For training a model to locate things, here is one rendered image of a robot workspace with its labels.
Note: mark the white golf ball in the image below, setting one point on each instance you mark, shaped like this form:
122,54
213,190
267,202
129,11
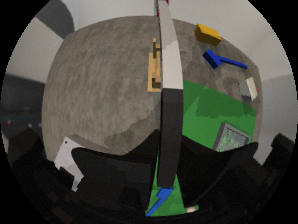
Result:
191,208

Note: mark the yellow rectangular block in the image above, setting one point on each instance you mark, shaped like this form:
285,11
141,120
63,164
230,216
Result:
207,34

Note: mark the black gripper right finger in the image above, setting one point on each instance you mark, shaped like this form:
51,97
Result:
200,168

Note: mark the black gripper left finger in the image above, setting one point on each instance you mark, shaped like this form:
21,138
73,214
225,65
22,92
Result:
134,170

